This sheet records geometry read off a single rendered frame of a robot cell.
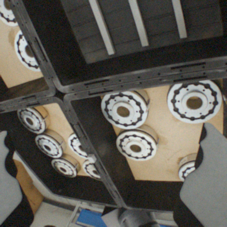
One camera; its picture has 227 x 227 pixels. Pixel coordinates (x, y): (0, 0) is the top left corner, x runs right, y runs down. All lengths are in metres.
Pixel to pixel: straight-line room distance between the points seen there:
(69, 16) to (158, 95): 0.24
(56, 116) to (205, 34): 0.43
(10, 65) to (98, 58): 0.27
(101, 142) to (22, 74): 0.28
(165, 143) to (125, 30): 0.28
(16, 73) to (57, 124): 0.19
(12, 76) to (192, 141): 0.51
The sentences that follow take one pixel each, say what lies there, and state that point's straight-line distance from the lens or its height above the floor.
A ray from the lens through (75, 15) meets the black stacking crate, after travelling 0.38.
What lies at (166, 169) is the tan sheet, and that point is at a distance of 0.54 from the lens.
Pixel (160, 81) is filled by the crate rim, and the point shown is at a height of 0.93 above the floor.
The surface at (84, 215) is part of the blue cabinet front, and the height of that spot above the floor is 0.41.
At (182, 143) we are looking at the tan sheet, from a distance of 0.46.
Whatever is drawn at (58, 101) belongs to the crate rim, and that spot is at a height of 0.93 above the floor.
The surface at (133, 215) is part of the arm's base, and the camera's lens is 0.74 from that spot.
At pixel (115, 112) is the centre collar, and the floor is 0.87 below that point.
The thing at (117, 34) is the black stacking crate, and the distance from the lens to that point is 0.35.
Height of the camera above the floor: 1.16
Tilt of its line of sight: 49 degrees down
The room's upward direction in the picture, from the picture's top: 152 degrees counter-clockwise
